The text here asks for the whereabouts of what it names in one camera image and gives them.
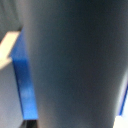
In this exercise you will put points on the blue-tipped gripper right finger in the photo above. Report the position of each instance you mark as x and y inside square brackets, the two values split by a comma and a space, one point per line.
[125, 96]

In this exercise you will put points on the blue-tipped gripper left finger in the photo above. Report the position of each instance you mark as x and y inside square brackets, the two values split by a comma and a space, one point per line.
[25, 80]

